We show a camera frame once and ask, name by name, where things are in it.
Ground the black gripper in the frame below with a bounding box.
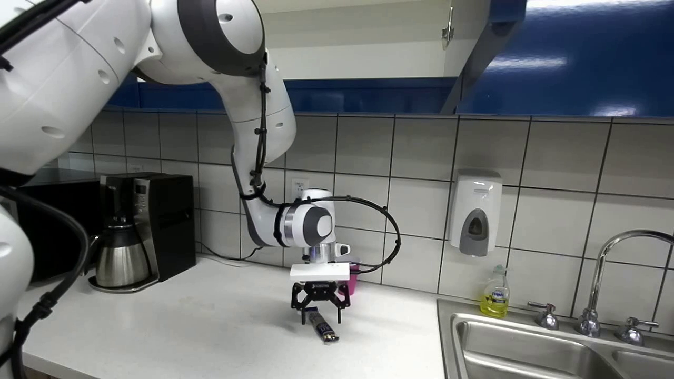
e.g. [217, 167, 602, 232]
[290, 281, 351, 327]

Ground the blue nut chocolate bar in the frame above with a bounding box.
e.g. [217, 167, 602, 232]
[307, 310, 340, 346]

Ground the metal cabinet hinge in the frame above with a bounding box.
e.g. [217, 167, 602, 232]
[439, 0, 459, 53]

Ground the pink plastic cup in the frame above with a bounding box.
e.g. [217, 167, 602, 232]
[346, 261, 362, 302]

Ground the yellow dish soap bottle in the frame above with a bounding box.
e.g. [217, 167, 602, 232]
[478, 264, 512, 320]

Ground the black steel coffee maker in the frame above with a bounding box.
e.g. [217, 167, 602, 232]
[98, 173, 197, 293]

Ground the stainless steel sink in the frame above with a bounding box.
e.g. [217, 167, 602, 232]
[434, 298, 674, 379]

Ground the stainless steel coffee carafe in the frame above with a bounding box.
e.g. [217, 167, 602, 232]
[77, 218, 154, 292]

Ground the chrome gooseneck faucet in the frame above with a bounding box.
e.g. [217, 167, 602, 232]
[575, 227, 674, 338]

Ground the black microwave oven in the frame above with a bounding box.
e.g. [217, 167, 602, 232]
[10, 180, 104, 282]

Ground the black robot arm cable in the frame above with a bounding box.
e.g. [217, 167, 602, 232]
[230, 65, 404, 273]

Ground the black power cord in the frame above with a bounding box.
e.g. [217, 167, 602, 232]
[193, 240, 249, 264]

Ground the white wall soap dispenser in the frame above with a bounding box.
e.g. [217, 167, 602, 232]
[448, 168, 505, 260]

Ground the chrome faucet handle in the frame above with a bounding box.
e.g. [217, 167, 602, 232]
[527, 302, 563, 332]
[615, 315, 658, 346]

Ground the thick black base cable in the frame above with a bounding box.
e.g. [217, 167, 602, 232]
[0, 185, 92, 379]

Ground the blue wall cabinet white interior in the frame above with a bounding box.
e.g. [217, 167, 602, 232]
[107, 0, 674, 121]

